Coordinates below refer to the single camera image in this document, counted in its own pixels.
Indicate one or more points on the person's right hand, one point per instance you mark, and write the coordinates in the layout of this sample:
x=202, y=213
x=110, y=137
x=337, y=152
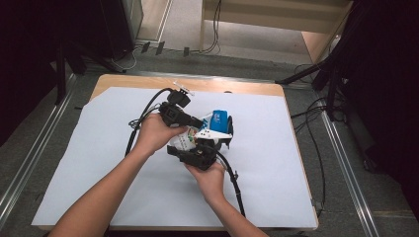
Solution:
x=212, y=182

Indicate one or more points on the light wooden bench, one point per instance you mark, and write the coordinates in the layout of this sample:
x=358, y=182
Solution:
x=263, y=15

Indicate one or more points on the white paper sheet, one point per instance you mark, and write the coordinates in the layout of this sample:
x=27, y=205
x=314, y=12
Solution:
x=270, y=164

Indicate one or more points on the person's left hand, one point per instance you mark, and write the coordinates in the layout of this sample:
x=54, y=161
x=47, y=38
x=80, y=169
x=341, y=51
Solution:
x=151, y=135

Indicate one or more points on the blue and white snack bag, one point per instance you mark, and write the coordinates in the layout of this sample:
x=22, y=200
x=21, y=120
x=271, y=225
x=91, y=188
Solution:
x=219, y=120

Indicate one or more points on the wooden table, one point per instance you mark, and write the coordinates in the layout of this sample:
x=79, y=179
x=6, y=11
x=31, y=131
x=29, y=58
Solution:
x=230, y=86

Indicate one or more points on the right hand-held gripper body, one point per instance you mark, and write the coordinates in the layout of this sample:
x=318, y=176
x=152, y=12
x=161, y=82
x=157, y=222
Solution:
x=201, y=158

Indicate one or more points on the metal floor rail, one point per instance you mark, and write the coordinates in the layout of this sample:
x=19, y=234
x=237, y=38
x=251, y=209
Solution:
x=349, y=177
x=29, y=154

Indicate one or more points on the black stand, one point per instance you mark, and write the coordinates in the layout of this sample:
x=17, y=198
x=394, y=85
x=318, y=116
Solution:
x=61, y=75
x=331, y=89

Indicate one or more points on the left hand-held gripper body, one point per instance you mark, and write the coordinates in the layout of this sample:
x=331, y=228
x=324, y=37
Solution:
x=174, y=113

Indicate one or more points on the small black floor block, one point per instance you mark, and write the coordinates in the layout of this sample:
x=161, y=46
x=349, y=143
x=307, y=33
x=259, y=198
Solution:
x=186, y=51
x=145, y=47
x=160, y=48

